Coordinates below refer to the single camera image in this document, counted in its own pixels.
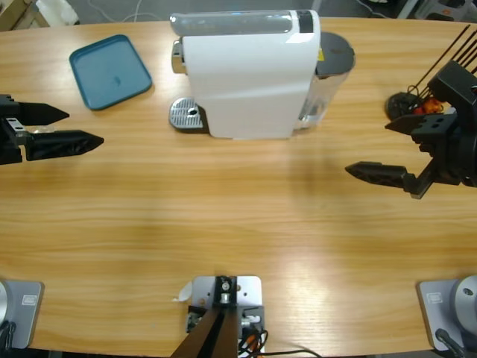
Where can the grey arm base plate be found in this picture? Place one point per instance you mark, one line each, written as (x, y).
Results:
(20, 313)
(432, 309)

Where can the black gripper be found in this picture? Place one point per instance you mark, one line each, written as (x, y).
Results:
(452, 156)
(9, 149)

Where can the orange coffee capsule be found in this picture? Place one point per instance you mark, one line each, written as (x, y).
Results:
(434, 105)

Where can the white furniture leg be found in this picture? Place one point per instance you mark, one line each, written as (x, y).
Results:
(406, 9)

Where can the clear water tank black lid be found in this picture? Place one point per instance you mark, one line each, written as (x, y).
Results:
(335, 52)

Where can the red coffee capsule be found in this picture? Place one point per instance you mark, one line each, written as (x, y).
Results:
(418, 110)

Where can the grey device orange button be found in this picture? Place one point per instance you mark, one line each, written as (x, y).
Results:
(443, 13)

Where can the white tape piece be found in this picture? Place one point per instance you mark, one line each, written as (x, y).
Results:
(183, 292)

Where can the white capsule coffee machine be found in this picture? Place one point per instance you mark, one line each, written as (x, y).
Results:
(246, 85)

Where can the brown cardboard box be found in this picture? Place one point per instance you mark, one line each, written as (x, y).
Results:
(11, 13)

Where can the white mounting block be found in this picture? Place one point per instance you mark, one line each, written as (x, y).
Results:
(249, 294)

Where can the metal grate drip tray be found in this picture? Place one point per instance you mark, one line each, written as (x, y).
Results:
(184, 112)

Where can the teal plastic tray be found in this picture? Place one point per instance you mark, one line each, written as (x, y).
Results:
(110, 71)

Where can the grey coffee machine lever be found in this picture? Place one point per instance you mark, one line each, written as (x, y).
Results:
(231, 23)

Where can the dark camera post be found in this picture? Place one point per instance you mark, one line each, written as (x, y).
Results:
(216, 332)

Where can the black capsule holder with rods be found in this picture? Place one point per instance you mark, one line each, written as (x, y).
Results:
(398, 104)

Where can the white foam block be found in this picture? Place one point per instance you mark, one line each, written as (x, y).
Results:
(59, 9)

